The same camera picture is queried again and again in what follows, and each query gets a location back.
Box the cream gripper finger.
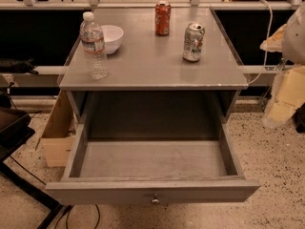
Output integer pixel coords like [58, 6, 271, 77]
[260, 24, 287, 52]

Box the clear plastic water bottle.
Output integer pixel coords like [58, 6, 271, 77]
[79, 11, 108, 80]

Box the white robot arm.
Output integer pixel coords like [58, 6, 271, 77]
[260, 3, 305, 65]

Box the grey cabinet with top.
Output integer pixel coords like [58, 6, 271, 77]
[58, 7, 250, 126]

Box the metal drawer knob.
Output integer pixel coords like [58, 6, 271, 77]
[151, 194, 160, 204]

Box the open grey top drawer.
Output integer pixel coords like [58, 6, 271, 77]
[45, 92, 261, 206]

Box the silver green soda can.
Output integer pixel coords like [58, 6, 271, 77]
[183, 23, 205, 62]

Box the orange soda can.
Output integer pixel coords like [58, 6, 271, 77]
[155, 1, 171, 35]

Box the white ceramic bowl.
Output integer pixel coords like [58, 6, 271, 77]
[102, 25, 124, 54]

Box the cardboard box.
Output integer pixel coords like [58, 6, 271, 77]
[40, 91, 74, 167]

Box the black bag on ledge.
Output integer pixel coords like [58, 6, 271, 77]
[0, 58, 38, 74]

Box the black chair base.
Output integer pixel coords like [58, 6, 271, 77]
[0, 113, 63, 229]

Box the white cable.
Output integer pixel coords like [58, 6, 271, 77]
[247, 0, 275, 86]

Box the black floor cable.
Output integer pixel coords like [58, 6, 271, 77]
[53, 204, 101, 229]

